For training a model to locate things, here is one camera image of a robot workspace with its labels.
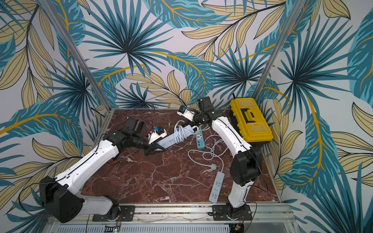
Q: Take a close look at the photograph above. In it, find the grey power strip cord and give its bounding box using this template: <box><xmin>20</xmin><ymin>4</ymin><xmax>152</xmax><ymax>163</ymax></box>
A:
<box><xmin>173</xmin><ymin>120</ymin><xmax>196</xmax><ymax>144</ymax></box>

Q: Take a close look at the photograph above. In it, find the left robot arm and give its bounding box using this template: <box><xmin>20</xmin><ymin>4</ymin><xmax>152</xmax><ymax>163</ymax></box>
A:
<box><xmin>39</xmin><ymin>117</ymin><xmax>167</xmax><ymax>223</ymax></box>

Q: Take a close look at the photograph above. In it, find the teal power strip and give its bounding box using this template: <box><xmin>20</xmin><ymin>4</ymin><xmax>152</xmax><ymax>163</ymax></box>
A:
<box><xmin>195</xmin><ymin>126</ymin><xmax>205</xmax><ymax>150</ymax></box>

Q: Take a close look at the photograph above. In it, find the short grey power strip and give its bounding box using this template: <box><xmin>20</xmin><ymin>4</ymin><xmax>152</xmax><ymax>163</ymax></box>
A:
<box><xmin>209</xmin><ymin>171</ymin><xmax>225</xmax><ymax>203</ymax></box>

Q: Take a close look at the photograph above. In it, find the yellow black toolbox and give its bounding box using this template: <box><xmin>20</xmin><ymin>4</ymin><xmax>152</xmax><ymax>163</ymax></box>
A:
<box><xmin>229</xmin><ymin>98</ymin><xmax>274</xmax><ymax>147</ymax></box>

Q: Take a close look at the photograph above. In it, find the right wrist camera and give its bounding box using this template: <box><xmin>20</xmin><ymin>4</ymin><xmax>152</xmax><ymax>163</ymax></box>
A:
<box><xmin>177</xmin><ymin>106</ymin><xmax>195</xmax><ymax>121</ymax></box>

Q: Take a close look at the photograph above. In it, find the short strip grey cord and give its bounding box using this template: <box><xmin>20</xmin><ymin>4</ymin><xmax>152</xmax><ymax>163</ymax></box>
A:
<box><xmin>187</xmin><ymin>135</ymin><xmax>231</xmax><ymax>172</ymax></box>

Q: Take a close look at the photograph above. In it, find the aluminium frame post left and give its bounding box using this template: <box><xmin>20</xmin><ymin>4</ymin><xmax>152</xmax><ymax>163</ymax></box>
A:
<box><xmin>39</xmin><ymin>0</ymin><xmax>112</xmax><ymax>112</ymax></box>

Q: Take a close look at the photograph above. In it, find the aluminium frame post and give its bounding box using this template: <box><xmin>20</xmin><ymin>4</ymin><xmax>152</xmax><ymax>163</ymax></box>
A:
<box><xmin>251</xmin><ymin>0</ymin><xmax>306</xmax><ymax>99</ymax></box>
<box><xmin>39</xmin><ymin>0</ymin><xmax>112</xmax><ymax>112</ymax></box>

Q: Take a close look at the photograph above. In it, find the aluminium frame post right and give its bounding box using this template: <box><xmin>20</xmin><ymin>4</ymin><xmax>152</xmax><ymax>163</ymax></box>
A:
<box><xmin>251</xmin><ymin>0</ymin><xmax>306</xmax><ymax>99</ymax></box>

